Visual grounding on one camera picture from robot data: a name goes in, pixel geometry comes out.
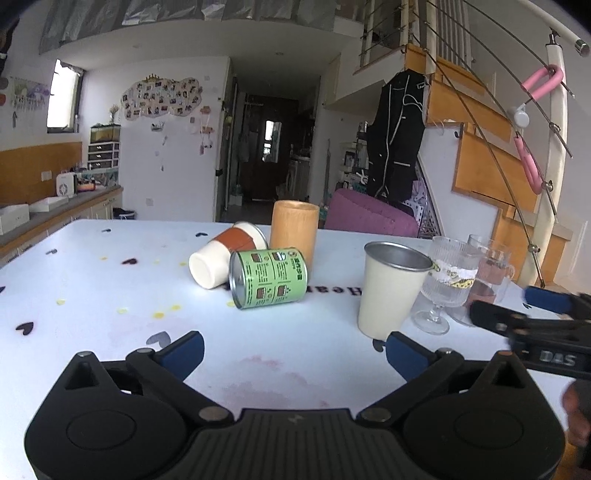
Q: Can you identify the kitchen counter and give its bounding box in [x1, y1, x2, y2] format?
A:
[0, 184, 125, 269]

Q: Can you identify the purple armchair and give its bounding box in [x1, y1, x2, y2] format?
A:
[324, 188, 420, 239]

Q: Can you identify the ribbed glass goblet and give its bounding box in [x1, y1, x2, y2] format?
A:
[412, 235, 484, 336]

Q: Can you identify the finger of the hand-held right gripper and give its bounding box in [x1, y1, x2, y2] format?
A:
[525, 285, 591, 320]
[469, 300, 591, 344]

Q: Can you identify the white paper cup brown sleeve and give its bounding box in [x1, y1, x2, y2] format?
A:
[188, 221, 270, 290]

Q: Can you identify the white round device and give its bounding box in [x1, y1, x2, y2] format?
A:
[509, 103, 532, 129]

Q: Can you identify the black jacket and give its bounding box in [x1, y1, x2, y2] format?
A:
[366, 68, 426, 202]

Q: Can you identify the metal stair railing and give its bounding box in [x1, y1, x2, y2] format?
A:
[360, 0, 591, 217]

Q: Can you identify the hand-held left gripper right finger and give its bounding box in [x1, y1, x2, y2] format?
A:
[356, 331, 546, 428]

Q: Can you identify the cream metal cup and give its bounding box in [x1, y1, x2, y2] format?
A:
[358, 241, 435, 341]

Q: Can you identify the glass fish tank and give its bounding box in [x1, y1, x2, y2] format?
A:
[89, 123, 122, 143]

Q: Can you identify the wall poster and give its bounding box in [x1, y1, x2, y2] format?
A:
[8, 75, 50, 114]

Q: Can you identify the flat white box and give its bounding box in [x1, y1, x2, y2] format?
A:
[28, 197, 70, 213]

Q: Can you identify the pink clip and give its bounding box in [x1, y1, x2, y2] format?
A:
[520, 66, 565, 100]
[513, 136, 543, 195]

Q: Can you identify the small white appliance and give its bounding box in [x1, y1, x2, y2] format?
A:
[56, 172, 78, 199]

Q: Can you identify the clear glass mug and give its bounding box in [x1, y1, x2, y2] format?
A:
[450, 234, 516, 326]

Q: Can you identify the window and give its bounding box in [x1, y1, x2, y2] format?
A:
[47, 58, 84, 134]

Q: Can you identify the green tin can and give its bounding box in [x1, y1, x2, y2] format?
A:
[229, 247, 310, 311]

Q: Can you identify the white drawer cabinet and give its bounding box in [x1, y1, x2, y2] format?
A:
[86, 141, 121, 172]

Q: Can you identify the wooden cup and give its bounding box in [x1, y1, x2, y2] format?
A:
[269, 200, 321, 271]

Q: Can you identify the wooden staircase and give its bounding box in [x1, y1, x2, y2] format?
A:
[353, 44, 575, 287]

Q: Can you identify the white stair post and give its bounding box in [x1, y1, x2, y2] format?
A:
[533, 41, 570, 288]

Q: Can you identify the person's right hand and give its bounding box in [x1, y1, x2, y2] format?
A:
[562, 382, 591, 450]

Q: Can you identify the cloud-shaped photo collage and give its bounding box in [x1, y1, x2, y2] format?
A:
[120, 75, 203, 123]

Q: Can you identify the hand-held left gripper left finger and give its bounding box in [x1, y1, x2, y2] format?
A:
[45, 330, 235, 428]

